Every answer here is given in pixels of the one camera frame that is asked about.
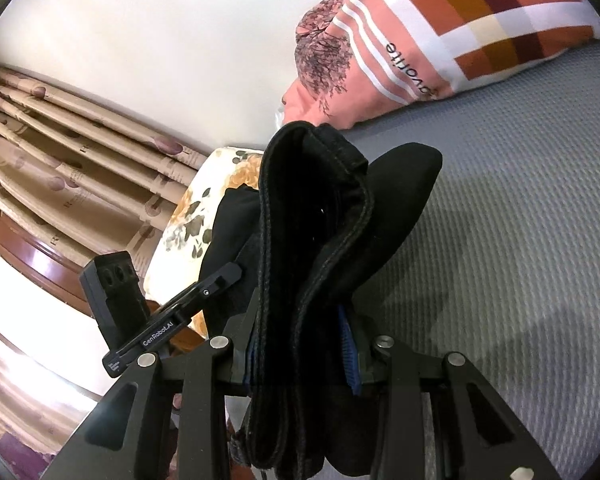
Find beige patterned curtain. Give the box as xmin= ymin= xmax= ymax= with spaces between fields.
xmin=0 ymin=62 xmax=211 ymax=272

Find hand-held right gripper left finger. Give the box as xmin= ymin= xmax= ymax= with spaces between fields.
xmin=40 ymin=290 xmax=262 ymax=480

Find black pants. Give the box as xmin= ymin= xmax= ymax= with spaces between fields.
xmin=198 ymin=121 xmax=443 ymax=479

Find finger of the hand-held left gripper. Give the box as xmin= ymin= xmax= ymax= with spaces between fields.
xmin=155 ymin=262 xmax=244 ymax=322

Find floral pillow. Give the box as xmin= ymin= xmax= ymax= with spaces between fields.
xmin=144 ymin=147 xmax=266 ymax=347

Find grey mesh mattress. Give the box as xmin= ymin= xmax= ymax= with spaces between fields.
xmin=347 ymin=35 xmax=600 ymax=480

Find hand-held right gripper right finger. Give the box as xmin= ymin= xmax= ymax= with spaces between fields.
xmin=337 ymin=305 xmax=563 ymax=480

